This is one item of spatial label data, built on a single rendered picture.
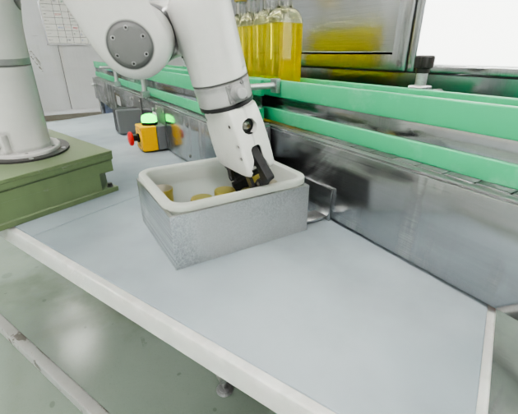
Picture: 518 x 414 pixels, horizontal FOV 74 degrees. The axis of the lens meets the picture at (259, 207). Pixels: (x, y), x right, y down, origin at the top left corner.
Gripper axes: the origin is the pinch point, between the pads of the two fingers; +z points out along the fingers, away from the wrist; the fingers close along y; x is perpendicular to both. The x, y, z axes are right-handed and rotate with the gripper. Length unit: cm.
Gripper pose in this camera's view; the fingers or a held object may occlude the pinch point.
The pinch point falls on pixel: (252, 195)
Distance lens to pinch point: 54.9
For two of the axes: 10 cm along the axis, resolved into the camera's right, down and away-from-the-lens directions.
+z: 2.2, 8.2, 5.3
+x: -8.0, 4.6, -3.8
